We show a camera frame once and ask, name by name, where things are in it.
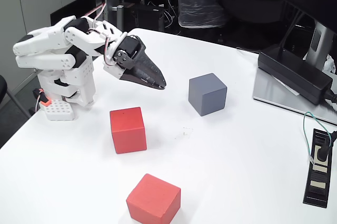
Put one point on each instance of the silver metal post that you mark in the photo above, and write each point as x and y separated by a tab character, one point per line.
119	18

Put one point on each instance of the white perforated table clamp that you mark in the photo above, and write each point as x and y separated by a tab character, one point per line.
59	110

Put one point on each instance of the black chair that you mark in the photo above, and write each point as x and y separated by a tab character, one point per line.
2	87

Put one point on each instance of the black power plug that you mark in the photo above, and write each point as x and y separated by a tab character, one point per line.
322	153

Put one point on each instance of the black flat panel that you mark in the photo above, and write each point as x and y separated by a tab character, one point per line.
79	8

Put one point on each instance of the silver monitor stand base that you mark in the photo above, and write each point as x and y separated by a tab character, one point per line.
271	95

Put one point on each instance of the silver monitor stand column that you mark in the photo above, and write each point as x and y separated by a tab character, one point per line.
319	39

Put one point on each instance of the crumpled white paper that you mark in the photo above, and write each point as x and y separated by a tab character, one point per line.
332	63

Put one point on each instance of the red wooden block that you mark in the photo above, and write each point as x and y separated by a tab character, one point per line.
127	131
154	200

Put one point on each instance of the black power adapter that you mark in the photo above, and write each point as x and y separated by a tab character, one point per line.
289	73

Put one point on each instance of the grey wooden block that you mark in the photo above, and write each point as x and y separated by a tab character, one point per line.
206	95

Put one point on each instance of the black equipment box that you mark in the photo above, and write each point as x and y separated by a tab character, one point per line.
147	17

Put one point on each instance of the black power strip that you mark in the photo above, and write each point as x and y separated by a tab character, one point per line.
318	189

